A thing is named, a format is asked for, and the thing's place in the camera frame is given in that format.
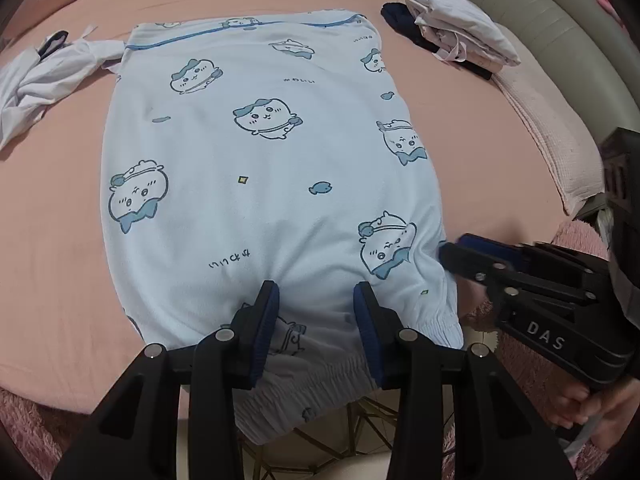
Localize light blue cartoon pajama pants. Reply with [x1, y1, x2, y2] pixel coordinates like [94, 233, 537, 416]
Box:
[101, 10, 463, 444]

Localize folded white clothes stack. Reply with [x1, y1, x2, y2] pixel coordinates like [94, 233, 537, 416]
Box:
[404, 0, 521, 70]

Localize white crumpled clothes pile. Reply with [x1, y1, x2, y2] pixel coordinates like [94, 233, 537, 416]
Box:
[1, 30, 125, 148]

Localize person right hand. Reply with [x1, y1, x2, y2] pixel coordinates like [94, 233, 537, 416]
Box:
[544, 372, 639, 451]

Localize pink round bed sheet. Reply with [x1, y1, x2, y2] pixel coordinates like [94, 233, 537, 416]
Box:
[1, 0, 564, 413]

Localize folded navy garment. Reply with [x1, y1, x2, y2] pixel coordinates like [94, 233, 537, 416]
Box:
[381, 2, 491, 80]

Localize gold wire basket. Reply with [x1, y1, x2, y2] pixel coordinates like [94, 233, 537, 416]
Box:
[241, 391, 399, 479]

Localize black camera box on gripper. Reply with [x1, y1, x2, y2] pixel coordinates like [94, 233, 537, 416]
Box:
[598, 127, 640, 321]

